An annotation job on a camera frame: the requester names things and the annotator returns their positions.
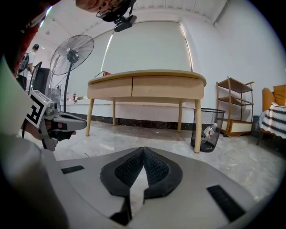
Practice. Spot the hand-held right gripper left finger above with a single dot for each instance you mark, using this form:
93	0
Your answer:
89	183

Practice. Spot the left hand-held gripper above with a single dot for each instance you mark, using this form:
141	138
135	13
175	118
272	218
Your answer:
36	107

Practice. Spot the red book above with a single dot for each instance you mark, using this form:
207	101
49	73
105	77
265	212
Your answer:
107	73

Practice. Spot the person's head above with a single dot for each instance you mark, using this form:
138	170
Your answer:
89	4

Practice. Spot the wooden coffee table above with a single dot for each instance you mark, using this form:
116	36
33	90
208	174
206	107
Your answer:
156	73

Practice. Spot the narrow wooden drawer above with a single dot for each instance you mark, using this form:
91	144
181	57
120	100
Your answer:
109	88

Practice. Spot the black white striped blanket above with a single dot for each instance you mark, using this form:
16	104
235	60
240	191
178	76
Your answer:
274	120

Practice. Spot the grey roller blind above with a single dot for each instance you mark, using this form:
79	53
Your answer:
147	47
98	56

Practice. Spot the clear plastic bottle red label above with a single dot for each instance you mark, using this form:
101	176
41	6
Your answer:
210	132

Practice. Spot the black mesh waste bin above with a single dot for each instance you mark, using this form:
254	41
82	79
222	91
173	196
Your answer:
198	125

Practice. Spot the orange sofa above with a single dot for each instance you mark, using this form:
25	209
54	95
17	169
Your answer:
268	96

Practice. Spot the black head-worn camera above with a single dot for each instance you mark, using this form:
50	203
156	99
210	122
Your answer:
124	24

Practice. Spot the wooden metal shelf rack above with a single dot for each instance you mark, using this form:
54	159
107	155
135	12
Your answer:
236	86

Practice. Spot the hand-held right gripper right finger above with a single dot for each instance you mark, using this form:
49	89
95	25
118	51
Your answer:
194	179

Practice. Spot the black standing fan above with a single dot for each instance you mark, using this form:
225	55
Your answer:
72	56

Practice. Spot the black cabinet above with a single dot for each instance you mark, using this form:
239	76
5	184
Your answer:
43	80

